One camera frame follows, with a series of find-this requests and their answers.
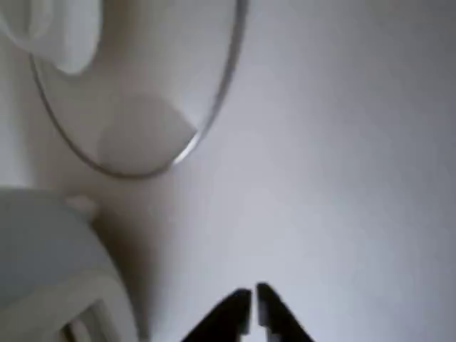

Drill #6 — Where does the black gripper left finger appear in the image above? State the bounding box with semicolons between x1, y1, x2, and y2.
181;289;252;342

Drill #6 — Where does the white rice cooker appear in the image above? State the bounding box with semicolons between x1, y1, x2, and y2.
0;187;150;342

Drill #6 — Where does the glass lid with white knob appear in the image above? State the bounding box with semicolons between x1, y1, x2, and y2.
0;0;249;180

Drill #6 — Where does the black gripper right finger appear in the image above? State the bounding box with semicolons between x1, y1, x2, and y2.
256;282;316;342

